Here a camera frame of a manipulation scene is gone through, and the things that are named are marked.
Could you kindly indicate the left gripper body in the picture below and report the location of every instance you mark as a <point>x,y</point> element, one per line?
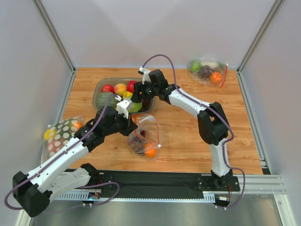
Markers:
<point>127,125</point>

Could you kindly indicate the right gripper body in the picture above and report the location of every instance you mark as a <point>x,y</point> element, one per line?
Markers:
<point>138,91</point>

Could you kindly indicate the fake green cabbage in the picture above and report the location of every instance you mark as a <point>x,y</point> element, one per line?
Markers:
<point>135,107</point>

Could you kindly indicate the clear zip bag orange seal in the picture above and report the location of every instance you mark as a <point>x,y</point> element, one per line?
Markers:
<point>150,124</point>

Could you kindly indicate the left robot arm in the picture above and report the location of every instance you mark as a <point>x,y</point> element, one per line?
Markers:
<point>35,190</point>

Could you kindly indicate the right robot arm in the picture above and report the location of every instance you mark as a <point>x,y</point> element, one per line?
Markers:
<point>213,125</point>

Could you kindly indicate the fake yellow pepper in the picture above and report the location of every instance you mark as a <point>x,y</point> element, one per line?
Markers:
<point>127,95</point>

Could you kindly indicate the fake dark red apple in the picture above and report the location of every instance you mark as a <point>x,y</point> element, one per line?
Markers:
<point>146,104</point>

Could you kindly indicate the fake red pomegranate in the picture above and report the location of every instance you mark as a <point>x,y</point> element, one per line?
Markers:
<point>131,86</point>

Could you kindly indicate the fake purple grapes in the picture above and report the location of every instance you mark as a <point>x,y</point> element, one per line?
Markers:
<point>137,142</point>

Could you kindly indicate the fake peach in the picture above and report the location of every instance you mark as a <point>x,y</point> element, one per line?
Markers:
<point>120,89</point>

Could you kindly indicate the fake orange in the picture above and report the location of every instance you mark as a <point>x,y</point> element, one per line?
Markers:
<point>150,150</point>

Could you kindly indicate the fake green melon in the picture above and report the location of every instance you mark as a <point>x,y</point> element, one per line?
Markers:
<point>103,97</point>

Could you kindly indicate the far zip bag with food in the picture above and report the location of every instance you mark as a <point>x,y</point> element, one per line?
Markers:
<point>208,73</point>

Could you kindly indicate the zip bag with food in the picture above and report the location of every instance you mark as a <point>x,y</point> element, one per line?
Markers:
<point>59,134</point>
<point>208,73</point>

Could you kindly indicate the left zip bag with food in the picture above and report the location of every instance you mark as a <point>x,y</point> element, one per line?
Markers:
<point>59,134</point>

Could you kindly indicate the grey plastic fruit bowl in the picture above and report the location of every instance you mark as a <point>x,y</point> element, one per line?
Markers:
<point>113,82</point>

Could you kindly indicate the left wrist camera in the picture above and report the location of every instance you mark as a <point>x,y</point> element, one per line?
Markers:
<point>123,107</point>

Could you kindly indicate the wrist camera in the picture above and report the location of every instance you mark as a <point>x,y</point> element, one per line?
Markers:
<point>123,107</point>
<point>145,74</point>

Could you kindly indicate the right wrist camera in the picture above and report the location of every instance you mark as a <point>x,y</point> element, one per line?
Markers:
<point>145,74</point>

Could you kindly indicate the white slotted cable duct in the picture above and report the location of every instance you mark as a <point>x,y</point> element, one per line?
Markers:
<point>87,196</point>

